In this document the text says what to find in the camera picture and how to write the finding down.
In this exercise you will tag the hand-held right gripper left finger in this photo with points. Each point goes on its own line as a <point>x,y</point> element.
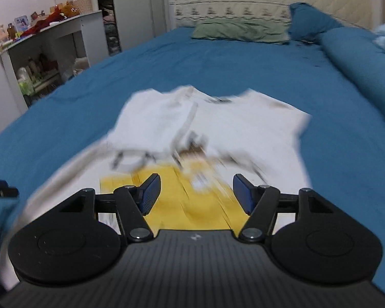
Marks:
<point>150,191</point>

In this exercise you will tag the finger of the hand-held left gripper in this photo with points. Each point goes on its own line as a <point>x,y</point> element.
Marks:
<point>1,192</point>

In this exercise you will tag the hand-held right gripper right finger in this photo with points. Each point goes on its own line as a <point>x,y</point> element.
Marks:
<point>242,192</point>

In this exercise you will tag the white printed t-shirt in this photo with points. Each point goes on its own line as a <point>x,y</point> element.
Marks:
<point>208,141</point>

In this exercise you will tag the blue bed sheet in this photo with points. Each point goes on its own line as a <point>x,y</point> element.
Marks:
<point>83,102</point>

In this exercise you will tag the white shelf desk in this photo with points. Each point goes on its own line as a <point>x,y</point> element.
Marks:
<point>56,48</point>

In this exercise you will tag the green pillow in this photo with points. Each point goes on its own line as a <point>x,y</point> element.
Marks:
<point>240,31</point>

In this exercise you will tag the framed picture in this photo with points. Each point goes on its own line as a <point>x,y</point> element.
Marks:
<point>21,24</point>

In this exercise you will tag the blue duvet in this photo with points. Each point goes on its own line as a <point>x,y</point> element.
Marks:
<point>359,67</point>

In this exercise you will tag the red cloth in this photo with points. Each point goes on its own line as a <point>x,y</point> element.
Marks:
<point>43,22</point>

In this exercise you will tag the grey cabinet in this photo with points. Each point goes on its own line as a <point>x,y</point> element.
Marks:
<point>136,9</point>

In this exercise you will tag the blue pillow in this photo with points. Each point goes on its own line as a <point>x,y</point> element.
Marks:
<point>311,21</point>

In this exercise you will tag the cream quilted headboard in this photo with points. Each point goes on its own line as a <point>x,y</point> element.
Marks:
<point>269,3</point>

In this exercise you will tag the woven basket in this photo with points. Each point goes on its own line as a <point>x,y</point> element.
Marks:
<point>83,4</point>

